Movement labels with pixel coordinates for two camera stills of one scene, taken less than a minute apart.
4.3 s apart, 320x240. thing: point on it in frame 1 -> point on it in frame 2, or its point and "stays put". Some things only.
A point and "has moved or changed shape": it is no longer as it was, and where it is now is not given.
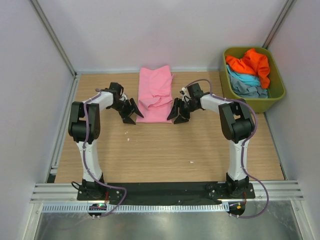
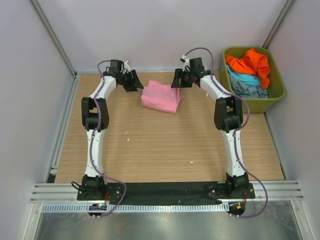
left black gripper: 128,120 -> 134,81
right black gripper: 174,111 -> 179,73
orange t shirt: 252,63 stays put
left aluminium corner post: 46,20 stays put
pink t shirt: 155,94 has moved or changed shape
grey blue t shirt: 248,91 stays put
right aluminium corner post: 279,23 stays put
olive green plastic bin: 276,90 stays put
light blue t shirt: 251,79 stays put
